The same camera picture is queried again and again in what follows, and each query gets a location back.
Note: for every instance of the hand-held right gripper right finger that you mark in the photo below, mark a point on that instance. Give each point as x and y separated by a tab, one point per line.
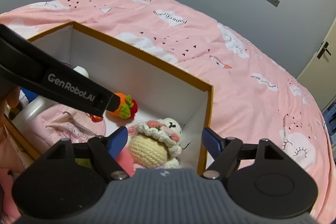
211	141

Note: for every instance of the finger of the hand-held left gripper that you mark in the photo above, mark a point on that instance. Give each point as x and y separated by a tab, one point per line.
107	102

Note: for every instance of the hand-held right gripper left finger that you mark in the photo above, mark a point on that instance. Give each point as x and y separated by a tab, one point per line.
118	140

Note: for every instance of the orange crochet carrot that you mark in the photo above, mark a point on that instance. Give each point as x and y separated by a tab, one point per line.
114	113

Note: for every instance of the pink fluffy pompom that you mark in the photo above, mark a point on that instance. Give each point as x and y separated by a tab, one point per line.
126	161

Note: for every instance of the cream crochet doll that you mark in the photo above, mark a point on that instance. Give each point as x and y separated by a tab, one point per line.
147	150

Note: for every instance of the white cylindrical case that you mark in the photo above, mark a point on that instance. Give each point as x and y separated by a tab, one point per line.
36	107

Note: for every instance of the green fluffy pompom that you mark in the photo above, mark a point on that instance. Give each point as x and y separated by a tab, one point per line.
82	163

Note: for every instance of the pink fabric pouch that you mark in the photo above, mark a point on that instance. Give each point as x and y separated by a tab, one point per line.
60	121

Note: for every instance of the orange cardboard box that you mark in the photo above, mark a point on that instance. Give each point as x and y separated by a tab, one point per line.
168	87

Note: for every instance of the small red charm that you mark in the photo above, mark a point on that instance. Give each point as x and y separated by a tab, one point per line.
95	118

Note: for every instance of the pink printed blanket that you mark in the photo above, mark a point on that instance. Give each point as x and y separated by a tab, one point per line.
236	108

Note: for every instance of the cream door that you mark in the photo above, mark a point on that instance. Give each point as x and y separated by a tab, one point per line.
320	77

